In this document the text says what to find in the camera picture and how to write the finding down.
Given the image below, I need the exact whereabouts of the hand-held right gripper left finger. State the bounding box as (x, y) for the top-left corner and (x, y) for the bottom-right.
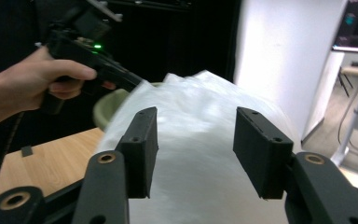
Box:
(71, 105), (160, 224)

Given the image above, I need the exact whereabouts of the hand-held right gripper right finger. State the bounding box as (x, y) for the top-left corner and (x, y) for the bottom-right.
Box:
(232, 106), (358, 224)

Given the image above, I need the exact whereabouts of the green plastic trash bin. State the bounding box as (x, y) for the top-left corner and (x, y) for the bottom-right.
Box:
(91, 81), (166, 133)

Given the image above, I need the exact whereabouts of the white plastic garbage bag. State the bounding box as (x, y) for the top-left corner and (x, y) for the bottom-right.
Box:
(95, 69), (304, 224)

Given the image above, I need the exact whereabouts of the black curtain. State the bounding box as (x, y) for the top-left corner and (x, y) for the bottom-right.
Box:
(0, 0), (241, 162)

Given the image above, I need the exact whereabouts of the small black tape piece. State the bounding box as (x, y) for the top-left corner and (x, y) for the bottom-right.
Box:
(21, 145), (34, 158)

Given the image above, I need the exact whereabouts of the computer monitor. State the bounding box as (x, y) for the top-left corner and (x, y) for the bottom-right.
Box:
(331, 0), (358, 54)

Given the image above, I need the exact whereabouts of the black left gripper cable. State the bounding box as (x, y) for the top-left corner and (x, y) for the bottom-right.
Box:
(0, 111), (26, 208)

